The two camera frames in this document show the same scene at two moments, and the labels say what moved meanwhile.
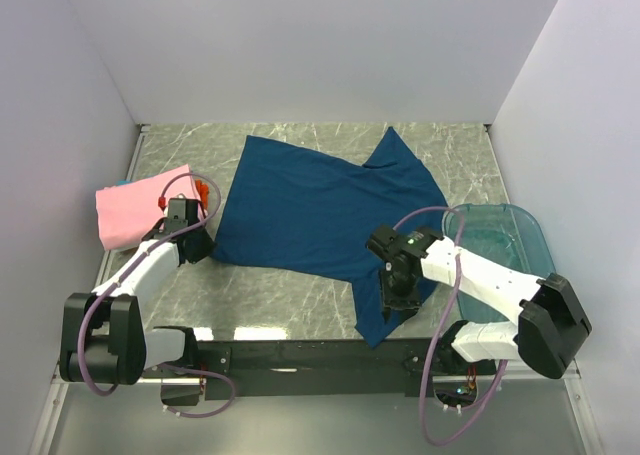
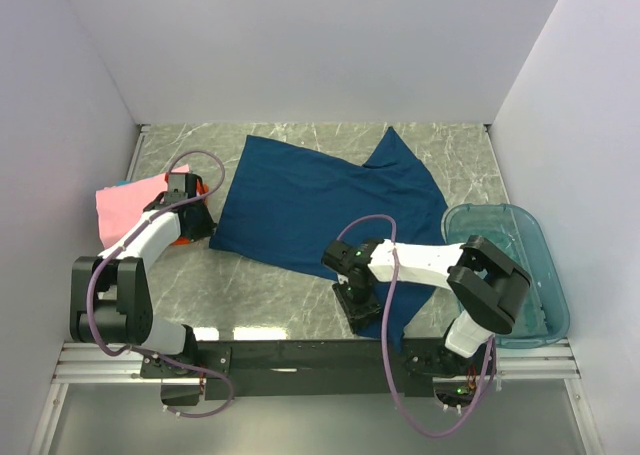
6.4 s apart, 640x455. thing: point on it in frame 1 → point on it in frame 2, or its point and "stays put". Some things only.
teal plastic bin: (506, 234) stays put
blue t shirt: (297, 211) stays put
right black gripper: (393, 302) → (365, 313)
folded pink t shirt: (127, 211) stays put
